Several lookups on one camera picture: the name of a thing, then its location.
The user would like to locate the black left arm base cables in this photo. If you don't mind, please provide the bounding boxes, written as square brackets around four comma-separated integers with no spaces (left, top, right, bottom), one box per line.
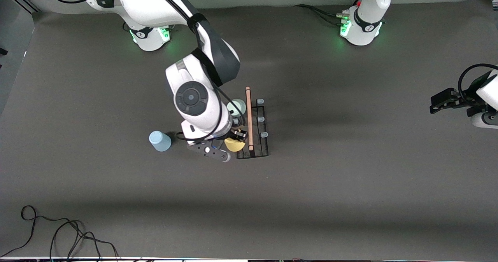
[294,0,364,26]

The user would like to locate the pale green plastic cup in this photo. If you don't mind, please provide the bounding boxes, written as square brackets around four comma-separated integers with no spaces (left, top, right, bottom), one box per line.
[226,98,247,119]

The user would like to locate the yellow plastic cup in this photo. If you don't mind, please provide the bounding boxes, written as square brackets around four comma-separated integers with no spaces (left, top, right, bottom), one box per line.
[224,136,246,153]

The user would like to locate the thin black loose cable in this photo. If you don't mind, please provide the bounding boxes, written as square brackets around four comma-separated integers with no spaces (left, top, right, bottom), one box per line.
[0,205,121,259]

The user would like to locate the dark grey table mat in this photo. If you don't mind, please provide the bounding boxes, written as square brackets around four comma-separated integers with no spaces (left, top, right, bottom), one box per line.
[0,0,498,259]

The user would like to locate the pale blue plastic cup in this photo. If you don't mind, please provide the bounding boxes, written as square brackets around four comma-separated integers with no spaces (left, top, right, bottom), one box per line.
[149,130,172,152]

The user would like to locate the black wire cup holder rack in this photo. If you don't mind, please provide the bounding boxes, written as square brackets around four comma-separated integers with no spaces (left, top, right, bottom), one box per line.
[230,86,270,160]

